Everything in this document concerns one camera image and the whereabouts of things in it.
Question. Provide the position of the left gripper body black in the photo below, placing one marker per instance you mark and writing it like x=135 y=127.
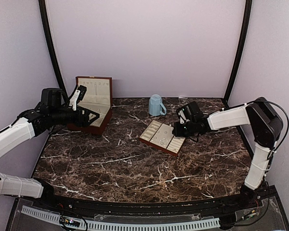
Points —
x=79 y=122

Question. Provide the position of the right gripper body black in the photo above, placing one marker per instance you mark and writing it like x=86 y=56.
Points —
x=188 y=131

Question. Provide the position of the brown jewelry box cream lining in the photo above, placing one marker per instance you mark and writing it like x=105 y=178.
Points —
x=98 y=98

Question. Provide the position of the brown jewelry tray cream lining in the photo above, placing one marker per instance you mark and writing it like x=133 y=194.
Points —
x=160 y=136

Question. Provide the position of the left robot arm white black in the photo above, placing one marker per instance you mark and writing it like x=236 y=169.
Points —
x=30 y=124

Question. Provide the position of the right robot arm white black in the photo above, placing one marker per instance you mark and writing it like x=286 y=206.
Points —
x=265 y=122

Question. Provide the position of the light blue mug upside down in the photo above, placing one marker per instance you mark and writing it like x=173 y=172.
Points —
x=156 y=106

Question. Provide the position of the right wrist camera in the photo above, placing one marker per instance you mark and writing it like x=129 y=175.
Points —
x=189 y=112

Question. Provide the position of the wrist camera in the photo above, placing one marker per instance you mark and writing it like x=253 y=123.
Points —
x=56 y=98
x=189 y=112

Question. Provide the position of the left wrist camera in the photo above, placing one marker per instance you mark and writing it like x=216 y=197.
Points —
x=56 y=98

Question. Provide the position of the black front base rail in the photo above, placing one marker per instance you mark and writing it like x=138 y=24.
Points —
x=218 y=206

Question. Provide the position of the right black frame post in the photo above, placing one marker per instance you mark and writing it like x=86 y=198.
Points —
x=239 y=50

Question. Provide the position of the black frame post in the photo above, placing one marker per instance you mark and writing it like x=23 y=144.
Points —
x=239 y=50
x=50 y=44

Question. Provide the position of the white slotted cable duct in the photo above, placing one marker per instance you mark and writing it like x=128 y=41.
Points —
x=118 y=224

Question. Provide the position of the left black frame post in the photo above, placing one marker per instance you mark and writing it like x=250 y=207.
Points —
x=50 y=44

